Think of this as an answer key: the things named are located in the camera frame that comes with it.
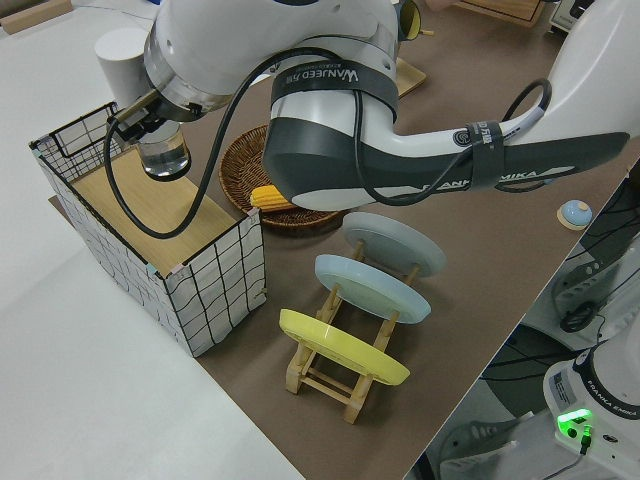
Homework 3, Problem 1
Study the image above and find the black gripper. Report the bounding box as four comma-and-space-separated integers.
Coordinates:
118, 97, 177, 145

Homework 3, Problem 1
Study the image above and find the white bottle with clear base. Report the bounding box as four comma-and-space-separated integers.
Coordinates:
95, 28, 192, 180

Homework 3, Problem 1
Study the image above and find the brown wicker basket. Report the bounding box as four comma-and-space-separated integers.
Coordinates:
218, 124, 351, 231

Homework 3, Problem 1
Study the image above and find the yellow corn cob blunt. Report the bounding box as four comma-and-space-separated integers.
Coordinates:
249, 184, 301, 214

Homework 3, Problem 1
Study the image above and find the wooden block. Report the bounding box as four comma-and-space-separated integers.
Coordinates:
0, 0, 74, 36

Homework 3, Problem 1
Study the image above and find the wooden mug stand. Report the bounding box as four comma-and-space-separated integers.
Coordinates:
394, 27, 435, 99

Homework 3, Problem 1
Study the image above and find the grey plate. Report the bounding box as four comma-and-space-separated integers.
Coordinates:
341, 211, 447, 278

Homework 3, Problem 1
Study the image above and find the light blue plate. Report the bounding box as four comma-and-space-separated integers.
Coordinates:
314, 253, 432, 325

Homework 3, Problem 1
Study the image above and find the dark blue mug yellow inside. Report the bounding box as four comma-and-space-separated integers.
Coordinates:
396, 0, 424, 41

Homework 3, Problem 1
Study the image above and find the yellow plate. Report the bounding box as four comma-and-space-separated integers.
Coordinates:
278, 308, 411, 386

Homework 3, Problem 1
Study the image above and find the wooden plate rack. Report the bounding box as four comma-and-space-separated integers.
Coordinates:
284, 238, 421, 425

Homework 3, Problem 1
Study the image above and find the white toaster oven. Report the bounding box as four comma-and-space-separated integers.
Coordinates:
549, 0, 596, 36

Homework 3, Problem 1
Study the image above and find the blue dome bell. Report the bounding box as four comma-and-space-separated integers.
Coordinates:
556, 199, 594, 232

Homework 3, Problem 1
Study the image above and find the white power strip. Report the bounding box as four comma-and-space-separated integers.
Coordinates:
552, 252, 621, 321

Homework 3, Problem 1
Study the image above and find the wire grid basket wooden shelf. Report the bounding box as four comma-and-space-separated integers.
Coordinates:
28, 102, 268, 359

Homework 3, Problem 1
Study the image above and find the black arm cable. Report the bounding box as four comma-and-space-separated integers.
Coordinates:
103, 47, 554, 240

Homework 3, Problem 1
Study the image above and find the black coiled cable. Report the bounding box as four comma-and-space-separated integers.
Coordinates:
559, 302, 597, 334

